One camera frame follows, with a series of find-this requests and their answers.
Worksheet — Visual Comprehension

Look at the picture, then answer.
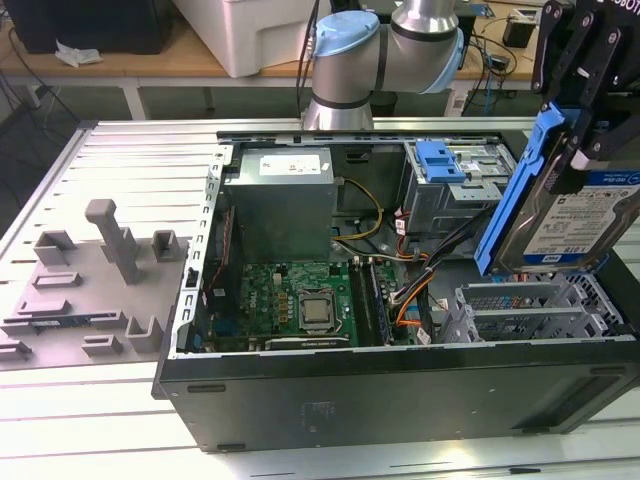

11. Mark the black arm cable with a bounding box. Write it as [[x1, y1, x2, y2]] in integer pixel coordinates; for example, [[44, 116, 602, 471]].
[[294, 0, 322, 124]]

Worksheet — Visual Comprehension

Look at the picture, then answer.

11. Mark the orange wire with white label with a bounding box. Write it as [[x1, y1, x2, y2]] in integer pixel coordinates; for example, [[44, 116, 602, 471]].
[[393, 209, 431, 264]]

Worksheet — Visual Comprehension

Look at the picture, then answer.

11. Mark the blue RAM stick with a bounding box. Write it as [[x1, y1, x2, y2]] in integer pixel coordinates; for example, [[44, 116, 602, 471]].
[[29, 315, 99, 330]]

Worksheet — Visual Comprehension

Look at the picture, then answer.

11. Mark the grey metal drive cage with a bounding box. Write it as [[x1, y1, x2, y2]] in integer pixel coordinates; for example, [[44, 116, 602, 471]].
[[401, 139, 521, 239]]

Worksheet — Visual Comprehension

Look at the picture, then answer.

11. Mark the grey parts rack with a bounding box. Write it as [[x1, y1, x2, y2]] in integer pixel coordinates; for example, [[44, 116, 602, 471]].
[[0, 198, 194, 372]]

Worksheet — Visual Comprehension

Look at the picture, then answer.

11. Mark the metal disk bay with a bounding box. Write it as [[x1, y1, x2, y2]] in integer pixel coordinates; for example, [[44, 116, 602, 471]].
[[439, 272, 629, 347]]

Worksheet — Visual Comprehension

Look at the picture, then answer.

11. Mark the red black twisted wire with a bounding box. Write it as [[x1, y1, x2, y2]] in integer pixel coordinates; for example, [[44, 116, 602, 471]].
[[202, 208, 236, 304]]

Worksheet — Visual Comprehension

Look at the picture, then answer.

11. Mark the silver CPU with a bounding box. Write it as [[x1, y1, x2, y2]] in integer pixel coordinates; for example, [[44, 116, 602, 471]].
[[302, 298, 332, 324]]

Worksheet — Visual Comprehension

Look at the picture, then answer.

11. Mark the black waste bin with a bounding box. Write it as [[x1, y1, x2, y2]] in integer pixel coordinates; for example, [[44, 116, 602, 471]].
[[372, 89, 400, 119]]

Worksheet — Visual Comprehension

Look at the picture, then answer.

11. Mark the grey power supply unit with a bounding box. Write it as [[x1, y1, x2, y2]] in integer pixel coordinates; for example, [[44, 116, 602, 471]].
[[223, 146, 335, 262]]

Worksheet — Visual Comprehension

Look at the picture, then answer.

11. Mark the yellow black wire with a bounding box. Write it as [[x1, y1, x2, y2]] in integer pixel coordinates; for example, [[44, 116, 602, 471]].
[[331, 178, 385, 251]]

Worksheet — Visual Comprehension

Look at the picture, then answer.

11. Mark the black graphics card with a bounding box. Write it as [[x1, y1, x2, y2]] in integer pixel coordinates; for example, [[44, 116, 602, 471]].
[[263, 335, 352, 352]]

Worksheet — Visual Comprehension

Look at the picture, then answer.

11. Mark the hard disk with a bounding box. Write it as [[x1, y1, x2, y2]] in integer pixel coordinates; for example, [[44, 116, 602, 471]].
[[473, 102, 640, 277]]

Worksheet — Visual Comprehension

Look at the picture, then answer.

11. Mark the wooden desk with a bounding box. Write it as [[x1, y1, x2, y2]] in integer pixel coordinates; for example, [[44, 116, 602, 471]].
[[0, 0, 640, 121]]

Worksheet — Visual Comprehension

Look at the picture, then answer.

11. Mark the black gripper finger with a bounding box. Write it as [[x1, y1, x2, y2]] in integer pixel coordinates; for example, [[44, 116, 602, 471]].
[[545, 27, 640, 196], [529, 0, 601, 109]]

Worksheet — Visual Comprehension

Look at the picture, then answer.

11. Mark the black RAM slot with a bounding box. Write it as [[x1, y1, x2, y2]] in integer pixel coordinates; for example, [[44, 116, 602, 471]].
[[348, 257, 375, 347], [368, 257, 392, 347], [355, 257, 381, 347], [361, 257, 387, 347]]

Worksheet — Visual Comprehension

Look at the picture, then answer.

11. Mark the white plastic box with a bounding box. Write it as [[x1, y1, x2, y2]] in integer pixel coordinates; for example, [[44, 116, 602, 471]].
[[172, 0, 337, 79]]

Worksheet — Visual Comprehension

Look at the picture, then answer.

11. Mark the blue plastic drive bracket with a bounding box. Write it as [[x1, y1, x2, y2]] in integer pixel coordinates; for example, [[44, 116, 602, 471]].
[[414, 141, 474, 184]]

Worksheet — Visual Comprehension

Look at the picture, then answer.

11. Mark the black wire bundle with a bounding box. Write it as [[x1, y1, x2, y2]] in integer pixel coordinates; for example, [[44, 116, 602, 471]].
[[389, 207, 501, 307]]

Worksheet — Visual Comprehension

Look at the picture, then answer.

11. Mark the CPU socket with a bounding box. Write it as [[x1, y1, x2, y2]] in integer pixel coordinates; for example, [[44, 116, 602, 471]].
[[296, 289, 342, 335]]

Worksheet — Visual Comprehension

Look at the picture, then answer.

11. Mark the black case fan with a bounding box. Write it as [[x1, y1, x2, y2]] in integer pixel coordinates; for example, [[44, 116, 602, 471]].
[[202, 205, 242, 316]]

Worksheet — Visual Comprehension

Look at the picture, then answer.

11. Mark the large black box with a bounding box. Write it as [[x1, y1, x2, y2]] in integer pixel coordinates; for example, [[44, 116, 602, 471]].
[[3, 0, 176, 56]]

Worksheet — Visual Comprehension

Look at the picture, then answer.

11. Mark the crumpled white tissue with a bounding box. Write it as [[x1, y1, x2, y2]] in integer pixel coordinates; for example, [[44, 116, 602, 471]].
[[53, 40, 104, 69]]

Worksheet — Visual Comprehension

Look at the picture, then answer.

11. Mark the small black box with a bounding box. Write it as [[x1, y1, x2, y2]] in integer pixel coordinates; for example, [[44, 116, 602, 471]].
[[502, 14, 535, 50]]

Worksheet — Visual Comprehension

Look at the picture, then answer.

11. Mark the green motherboard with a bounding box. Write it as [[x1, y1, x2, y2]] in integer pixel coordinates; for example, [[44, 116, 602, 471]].
[[208, 258, 419, 354]]

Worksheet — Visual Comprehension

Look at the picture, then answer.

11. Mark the black PC case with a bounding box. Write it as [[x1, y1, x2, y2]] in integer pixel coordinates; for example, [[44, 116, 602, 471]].
[[151, 128, 640, 454]]

